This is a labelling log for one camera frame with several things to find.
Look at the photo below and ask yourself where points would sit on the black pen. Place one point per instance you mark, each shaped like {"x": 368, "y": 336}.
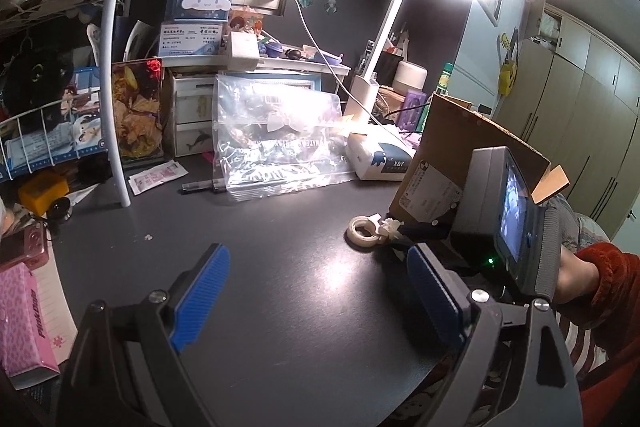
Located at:
{"x": 200, "y": 187}

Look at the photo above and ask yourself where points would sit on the black round lens cap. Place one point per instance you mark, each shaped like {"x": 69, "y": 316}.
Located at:
{"x": 60, "y": 208}

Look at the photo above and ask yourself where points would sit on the green glass bottle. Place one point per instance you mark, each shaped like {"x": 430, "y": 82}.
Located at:
{"x": 444, "y": 79}

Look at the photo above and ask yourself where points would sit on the pink leopard tissue pack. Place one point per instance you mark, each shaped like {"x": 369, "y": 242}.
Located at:
{"x": 25, "y": 322}

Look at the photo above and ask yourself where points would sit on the pink compact camera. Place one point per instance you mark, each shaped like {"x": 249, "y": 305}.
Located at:
{"x": 25, "y": 247}

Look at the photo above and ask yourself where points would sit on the yellow box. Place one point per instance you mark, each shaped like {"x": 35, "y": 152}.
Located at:
{"x": 42, "y": 197}

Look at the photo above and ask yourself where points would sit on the white tissue pack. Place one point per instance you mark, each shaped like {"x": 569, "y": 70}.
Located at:
{"x": 375, "y": 157}

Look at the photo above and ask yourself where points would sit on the purple round case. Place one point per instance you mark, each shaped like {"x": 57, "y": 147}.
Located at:
{"x": 274, "y": 49}

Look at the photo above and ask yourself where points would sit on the white drawer unit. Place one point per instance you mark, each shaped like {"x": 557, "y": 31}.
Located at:
{"x": 192, "y": 107}

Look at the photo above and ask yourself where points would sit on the purple box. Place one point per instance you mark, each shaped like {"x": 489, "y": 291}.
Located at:
{"x": 414, "y": 107}

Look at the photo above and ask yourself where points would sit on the white flower hair clip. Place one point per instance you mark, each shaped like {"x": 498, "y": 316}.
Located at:
{"x": 392, "y": 227}

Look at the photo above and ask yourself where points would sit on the white humidifier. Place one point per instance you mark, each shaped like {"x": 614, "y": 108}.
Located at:
{"x": 410, "y": 77}

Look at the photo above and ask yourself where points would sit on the clear acrylic picture stand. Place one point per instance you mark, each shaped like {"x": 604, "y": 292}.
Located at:
{"x": 137, "y": 117}

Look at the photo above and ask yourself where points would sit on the white labelled box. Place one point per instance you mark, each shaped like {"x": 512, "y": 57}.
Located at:
{"x": 190, "y": 39}

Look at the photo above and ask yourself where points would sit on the pink and white sachet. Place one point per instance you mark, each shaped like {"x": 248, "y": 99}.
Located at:
{"x": 155, "y": 177}

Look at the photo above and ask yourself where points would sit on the small cartoon figure box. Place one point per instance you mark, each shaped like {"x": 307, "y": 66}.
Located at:
{"x": 245, "y": 21}

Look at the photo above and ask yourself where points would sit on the beige wardrobe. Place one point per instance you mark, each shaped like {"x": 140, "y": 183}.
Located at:
{"x": 575, "y": 117}

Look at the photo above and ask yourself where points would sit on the clear plastic zip bag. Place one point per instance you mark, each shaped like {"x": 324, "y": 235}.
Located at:
{"x": 280, "y": 157}

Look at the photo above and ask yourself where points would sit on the small black oval item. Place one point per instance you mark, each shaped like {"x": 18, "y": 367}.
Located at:
{"x": 294, "y": 53}

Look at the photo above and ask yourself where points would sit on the framed wall picture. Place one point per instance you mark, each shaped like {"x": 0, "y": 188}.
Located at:
{"x": 495, "y": 4}

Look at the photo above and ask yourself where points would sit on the brown cardboard box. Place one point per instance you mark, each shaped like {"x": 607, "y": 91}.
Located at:
{"x": 450, "y": 142}

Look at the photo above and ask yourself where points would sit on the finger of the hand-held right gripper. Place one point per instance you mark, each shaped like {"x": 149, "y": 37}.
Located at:
{"x": 425, "y": 232}

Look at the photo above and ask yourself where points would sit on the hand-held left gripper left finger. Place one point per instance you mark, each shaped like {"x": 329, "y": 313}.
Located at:
{"x": 200, "y": 297}

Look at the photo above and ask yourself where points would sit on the black pen holder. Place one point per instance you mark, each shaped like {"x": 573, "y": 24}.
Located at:
{"x": 387, "y": 67}

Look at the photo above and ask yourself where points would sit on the white tape roll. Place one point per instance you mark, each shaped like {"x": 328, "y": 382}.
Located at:
{"x": 351, "y": 234}

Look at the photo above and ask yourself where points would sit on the white desk lamp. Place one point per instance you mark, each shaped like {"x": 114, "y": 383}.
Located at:
{"x": 362, "y": 99}

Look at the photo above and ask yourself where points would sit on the person's right forearm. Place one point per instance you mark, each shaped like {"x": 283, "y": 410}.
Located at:
{"x": 610, "y": 282}

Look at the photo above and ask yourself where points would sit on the person's striped clothing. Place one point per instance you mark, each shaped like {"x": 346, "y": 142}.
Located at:
{"x": 585, "y": 347}

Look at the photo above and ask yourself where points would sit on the lined note paper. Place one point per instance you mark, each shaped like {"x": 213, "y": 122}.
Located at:
{"x": 55, "y": 307}

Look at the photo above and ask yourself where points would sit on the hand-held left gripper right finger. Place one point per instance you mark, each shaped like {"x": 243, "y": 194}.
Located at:
{"x": 435, "y": 297}

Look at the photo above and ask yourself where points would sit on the black plush toy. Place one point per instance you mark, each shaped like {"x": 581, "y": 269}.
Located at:
{"x": 35, "y": 77}

